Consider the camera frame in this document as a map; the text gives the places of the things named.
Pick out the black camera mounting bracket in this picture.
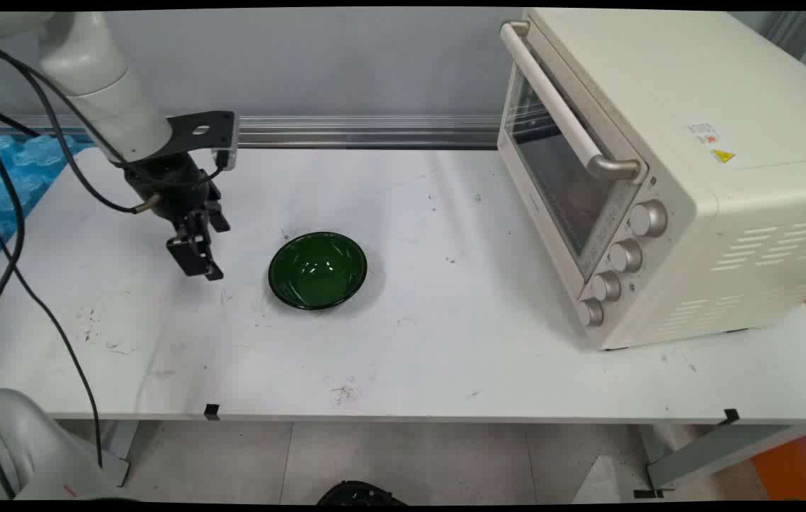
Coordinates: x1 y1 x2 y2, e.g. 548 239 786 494
166 111 236 171

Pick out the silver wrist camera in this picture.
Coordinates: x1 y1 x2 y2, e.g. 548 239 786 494
213 116 240 172

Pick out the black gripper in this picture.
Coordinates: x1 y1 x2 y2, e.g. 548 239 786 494
124 152 232 282

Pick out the aluminium profile rail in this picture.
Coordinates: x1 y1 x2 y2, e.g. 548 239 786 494
0 113 501 151

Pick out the thin long black cable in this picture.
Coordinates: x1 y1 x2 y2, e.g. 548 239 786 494
0 98 105 470

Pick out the cream toaster oven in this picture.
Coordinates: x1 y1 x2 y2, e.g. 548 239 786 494
495 9 806 351

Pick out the grey metal table leg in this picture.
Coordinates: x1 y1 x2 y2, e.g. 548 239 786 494
99 420 142 489
634 425 806 498

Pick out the dark green glass bowl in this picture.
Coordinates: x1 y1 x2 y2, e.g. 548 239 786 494
267 231 368 311

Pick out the black round object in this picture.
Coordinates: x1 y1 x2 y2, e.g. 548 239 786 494
316 481 409 506

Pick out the orange box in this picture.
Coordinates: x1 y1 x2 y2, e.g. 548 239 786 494
750 425 806 503

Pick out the yellow warning sticker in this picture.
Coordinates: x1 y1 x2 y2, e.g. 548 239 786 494
687 122 737 165

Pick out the cream oven door handle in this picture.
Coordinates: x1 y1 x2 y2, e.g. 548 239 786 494
500 20 650 183

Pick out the large silver oven knob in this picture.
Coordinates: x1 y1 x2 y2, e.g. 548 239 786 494
629 200 669 239

